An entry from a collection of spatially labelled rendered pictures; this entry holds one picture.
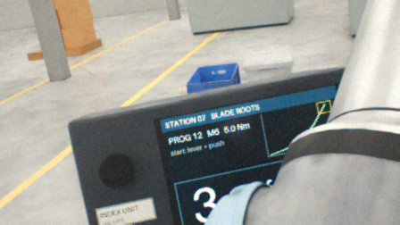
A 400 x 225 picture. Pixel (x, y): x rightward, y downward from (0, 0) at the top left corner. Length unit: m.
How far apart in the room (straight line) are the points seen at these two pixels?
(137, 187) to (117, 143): 0.04
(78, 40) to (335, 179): 8.61
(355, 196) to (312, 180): 0.02
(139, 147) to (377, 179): 0.25
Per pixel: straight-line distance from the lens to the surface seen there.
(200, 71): 4.39
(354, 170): 0.20
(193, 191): 0.40
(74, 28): 8.74
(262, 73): 3.74
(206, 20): 8.38
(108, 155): 0.40
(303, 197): 0.20
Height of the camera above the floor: 1.37
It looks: 19 degrees down
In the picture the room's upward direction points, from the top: 10 degrees counter-clockwise
